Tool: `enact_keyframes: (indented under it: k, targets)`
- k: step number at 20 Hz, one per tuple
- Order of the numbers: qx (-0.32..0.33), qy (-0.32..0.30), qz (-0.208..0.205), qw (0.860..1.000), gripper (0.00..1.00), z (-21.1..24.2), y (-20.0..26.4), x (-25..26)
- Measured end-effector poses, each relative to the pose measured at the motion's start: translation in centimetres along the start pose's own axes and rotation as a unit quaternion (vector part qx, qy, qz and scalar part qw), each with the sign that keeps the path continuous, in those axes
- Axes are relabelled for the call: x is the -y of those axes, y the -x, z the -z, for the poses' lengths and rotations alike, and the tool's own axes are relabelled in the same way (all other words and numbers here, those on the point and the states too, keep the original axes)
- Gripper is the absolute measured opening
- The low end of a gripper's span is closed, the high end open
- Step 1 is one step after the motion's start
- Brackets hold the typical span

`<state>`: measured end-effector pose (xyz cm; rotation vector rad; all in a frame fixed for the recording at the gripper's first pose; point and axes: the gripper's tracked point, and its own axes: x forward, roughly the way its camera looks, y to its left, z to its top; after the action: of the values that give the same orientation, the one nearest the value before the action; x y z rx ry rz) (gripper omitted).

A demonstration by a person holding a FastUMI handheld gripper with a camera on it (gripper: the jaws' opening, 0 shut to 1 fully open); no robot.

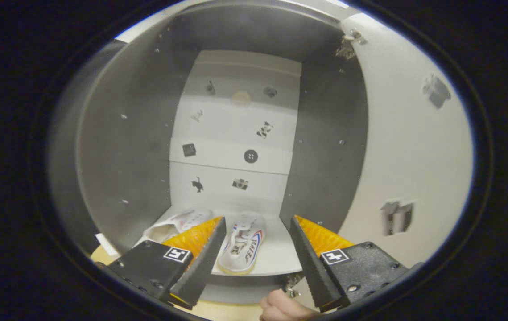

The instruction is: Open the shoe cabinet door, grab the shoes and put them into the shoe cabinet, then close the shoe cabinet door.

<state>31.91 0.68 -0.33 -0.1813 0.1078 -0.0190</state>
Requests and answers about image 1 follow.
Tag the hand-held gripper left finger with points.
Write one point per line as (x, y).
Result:
(200, 267)

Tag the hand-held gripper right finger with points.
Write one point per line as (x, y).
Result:
(314, 267)

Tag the white shoe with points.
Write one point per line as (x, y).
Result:
(173, 225)
(242, 247)

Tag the grey shoe cabinet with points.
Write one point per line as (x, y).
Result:
(124, 147)

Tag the black backdrop cloth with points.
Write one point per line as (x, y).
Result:
(59, 169)

